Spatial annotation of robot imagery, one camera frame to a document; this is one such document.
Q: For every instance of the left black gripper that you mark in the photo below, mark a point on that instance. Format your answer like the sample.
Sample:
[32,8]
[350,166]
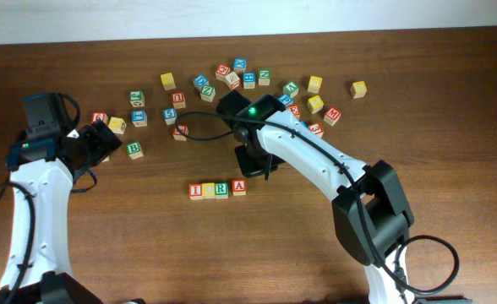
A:
[103,148]

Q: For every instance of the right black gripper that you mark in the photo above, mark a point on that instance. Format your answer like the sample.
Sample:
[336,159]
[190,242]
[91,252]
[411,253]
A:
[249,166]

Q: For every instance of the red A block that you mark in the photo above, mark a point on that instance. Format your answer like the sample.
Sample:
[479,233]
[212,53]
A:
[239,187]

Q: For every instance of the green R block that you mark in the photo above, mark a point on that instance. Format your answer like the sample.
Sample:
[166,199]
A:
[221,190]

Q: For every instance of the yellow C block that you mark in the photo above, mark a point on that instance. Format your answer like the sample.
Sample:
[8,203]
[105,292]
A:
[209,190]

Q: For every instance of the red I block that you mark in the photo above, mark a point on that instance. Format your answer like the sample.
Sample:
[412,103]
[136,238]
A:
[195,191]

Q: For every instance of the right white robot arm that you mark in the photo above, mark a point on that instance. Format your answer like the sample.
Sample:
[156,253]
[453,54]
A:
[372,216]

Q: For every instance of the blue H block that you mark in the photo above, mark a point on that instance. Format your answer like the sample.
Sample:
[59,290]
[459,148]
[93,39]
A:
[249,80]

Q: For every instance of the red and wood block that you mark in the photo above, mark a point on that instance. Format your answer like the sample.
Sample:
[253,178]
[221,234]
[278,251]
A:
[232,80]

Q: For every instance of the green Z block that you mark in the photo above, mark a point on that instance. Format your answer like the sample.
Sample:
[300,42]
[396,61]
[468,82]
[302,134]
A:
[207,93]

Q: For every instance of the blue P block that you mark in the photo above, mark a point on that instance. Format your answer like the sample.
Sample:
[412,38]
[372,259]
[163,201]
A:
[286,100]

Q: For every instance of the green N block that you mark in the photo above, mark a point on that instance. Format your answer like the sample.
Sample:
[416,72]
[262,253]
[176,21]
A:
[264,77]

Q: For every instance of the red E block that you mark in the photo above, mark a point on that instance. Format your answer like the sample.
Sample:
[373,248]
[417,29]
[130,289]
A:
[295,110]

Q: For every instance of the red C block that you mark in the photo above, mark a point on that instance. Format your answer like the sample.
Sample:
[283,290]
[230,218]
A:
[222,71]

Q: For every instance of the blue X block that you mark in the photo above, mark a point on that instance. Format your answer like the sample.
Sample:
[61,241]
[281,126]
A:
[239,65]

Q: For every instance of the red 6 block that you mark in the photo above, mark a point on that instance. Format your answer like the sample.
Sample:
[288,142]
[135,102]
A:
[99,116]

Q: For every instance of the green V block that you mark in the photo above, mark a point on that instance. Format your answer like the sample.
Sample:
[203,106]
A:
[291,89]

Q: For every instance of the blue D block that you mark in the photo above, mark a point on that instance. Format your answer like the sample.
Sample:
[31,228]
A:
[200,81]

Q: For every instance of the blue 1 block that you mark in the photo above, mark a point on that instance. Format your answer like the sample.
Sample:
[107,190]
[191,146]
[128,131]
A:
[304,123]

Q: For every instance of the red U block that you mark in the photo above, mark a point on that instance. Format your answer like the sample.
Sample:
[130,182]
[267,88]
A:
[178,100]

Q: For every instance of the red K block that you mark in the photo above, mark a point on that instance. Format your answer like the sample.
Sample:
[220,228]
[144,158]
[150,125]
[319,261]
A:
[180,132]

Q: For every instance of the yellow block centre right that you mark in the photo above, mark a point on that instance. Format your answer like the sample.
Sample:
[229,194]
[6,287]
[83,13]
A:
[315,104]

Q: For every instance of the red 3 block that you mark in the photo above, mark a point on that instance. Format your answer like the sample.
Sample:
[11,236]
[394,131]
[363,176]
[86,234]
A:
[316,129]

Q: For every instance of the blue 5 block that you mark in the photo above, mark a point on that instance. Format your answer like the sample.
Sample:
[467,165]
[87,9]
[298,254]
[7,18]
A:
[170,115]

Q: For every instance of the yellow block upper right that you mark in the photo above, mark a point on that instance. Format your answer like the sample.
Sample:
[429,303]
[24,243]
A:
[314,85]

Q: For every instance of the yellow block upper left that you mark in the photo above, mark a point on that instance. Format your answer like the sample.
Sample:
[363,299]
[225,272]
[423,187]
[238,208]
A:
[168,81]

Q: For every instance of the red M block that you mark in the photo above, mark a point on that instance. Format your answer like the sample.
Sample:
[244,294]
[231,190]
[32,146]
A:
[332,115]

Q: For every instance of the green B block right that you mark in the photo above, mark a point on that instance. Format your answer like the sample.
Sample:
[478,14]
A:
[134,150]

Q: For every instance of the blue I block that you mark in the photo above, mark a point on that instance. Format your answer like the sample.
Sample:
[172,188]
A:
[139,118]

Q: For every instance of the green J block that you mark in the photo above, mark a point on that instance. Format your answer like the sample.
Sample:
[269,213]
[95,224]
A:
[137,98]

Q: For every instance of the yellow block far right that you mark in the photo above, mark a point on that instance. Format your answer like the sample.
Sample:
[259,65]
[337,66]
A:
[358,89]

